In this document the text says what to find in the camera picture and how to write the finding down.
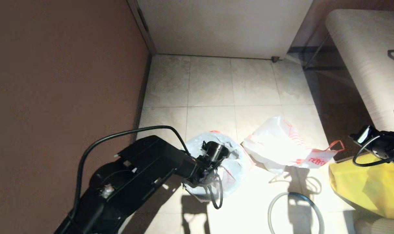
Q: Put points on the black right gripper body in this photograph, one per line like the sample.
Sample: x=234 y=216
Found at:
x=391 y=143

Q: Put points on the yellow plastic bag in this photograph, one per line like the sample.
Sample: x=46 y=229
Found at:
x=369 y=191

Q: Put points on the thin metal table leg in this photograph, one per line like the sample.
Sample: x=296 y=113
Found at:
x=315 y=52

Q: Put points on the beige woodgrain table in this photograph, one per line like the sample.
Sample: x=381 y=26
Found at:
x=372 y=65

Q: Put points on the white red-printed trash bag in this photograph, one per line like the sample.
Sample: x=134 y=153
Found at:
x=274 y=146

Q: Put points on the grey door frame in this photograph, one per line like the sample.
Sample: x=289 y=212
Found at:
x=143 y=26

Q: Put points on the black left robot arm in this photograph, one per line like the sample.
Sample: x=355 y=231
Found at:
x=135 y=175

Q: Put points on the white plastic bag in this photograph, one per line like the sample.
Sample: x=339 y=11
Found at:
x=239 y=169

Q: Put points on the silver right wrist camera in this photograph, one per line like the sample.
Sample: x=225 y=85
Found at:
x=364 y=135

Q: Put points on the cream ribbed cylinder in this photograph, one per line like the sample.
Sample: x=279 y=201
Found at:
x=378 y=227

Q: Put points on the dark baseboard strip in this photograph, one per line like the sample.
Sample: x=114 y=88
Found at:
x=141 y=104

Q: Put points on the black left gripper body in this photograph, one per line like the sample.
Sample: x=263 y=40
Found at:
x=213 y=154

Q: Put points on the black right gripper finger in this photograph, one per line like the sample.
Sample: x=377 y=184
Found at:
x=355 y=136
x=356 y=140

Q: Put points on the white door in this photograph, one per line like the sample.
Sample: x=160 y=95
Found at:
x=222 y=29

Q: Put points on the small metal door stopper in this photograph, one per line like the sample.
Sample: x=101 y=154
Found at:
x=275 y=59

